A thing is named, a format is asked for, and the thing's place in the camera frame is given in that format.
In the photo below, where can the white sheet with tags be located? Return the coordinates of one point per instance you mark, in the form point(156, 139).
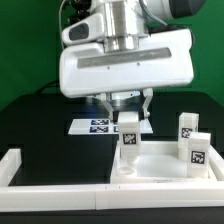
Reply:
point(101, 126)

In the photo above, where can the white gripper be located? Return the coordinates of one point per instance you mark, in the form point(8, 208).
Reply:
point(162, 60)

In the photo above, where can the white U-shaped fence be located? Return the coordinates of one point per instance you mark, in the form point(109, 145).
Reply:
point(107, 196)

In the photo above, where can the white square table top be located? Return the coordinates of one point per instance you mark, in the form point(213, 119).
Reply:
point(158, 163)

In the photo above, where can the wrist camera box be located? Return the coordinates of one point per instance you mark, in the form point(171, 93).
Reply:
point(89, 29)

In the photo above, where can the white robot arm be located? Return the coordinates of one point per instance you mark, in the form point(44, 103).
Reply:
point(126, 45)

